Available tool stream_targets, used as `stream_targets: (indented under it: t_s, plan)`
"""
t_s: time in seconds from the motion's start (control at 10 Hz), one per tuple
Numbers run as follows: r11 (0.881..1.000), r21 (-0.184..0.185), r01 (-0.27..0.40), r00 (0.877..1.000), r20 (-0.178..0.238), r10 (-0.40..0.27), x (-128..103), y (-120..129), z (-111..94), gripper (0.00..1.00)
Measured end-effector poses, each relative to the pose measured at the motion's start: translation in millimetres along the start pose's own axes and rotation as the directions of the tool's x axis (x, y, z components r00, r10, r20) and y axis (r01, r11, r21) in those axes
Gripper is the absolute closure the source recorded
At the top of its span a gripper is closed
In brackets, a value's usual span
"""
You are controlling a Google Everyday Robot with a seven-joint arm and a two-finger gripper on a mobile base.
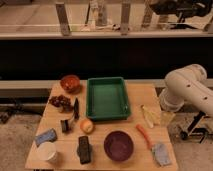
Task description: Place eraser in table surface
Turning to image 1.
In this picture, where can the black eraser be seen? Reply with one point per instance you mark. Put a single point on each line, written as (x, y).
(84, 150)

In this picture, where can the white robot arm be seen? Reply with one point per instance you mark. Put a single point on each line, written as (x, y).
(186, 84)

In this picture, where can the green plastic tray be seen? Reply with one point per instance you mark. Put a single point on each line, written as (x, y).
(107, 99)

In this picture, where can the red-brown bowl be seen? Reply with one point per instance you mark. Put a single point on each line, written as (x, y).
(70, 83)

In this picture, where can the orange apple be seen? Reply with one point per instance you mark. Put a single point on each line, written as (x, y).
(87, 126)

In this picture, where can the dark grape bunch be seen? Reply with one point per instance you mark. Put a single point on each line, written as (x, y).
(62, 103)

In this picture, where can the purple bowl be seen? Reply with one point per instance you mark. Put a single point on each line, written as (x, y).
(118, 146)

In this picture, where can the blue-grey cloth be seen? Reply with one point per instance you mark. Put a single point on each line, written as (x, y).
(161, 155)

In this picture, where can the white paper cup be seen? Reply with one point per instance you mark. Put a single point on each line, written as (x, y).
(47, 152)

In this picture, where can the black wheeled stand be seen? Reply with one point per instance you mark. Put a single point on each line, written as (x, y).
(193, 129)

